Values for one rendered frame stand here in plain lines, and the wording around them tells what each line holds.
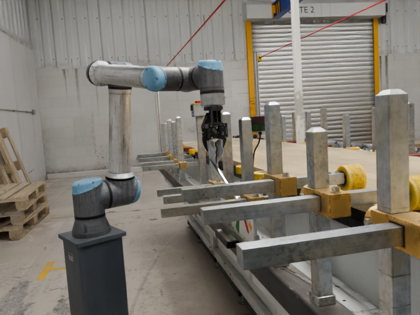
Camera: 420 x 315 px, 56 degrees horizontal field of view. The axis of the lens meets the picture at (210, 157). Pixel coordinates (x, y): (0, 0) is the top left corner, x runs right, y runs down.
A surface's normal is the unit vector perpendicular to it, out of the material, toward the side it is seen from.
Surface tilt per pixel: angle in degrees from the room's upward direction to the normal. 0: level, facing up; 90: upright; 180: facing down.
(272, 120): 90
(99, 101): 90
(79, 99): 90
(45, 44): 90
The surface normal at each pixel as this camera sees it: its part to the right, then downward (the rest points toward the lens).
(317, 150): 0.23, 0.08
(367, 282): -0.97, 0.08
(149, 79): -0.70, 0.13
